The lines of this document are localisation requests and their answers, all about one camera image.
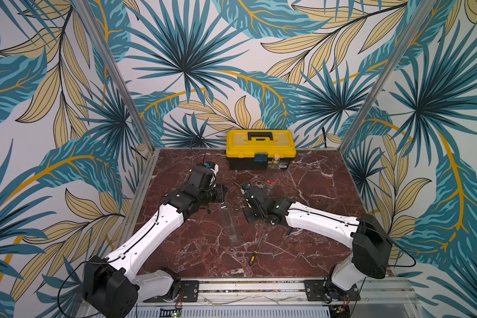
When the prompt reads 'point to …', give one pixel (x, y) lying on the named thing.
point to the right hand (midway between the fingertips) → (247, 208)
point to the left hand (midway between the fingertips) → (224, 192)
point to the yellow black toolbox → (254, 149)
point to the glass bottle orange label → (232, 228)
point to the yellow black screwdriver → (255, 252)
